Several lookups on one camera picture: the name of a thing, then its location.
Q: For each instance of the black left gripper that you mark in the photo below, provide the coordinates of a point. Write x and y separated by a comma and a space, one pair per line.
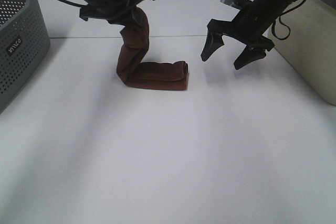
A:
114, 12

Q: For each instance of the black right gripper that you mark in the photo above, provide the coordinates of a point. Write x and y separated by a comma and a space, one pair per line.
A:
248, 27

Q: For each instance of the brown towel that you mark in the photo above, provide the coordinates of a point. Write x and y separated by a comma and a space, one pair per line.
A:
135, 73

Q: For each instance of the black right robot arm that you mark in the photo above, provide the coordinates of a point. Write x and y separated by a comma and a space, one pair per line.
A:
279, 6

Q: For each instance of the beige storage bin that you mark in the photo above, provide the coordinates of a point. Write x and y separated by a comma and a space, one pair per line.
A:
306, 39

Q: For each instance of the grey perforated basket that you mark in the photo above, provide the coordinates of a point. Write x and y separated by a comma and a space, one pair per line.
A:
24, 45

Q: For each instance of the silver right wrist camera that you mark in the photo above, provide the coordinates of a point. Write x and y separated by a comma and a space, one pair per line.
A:
237, 4

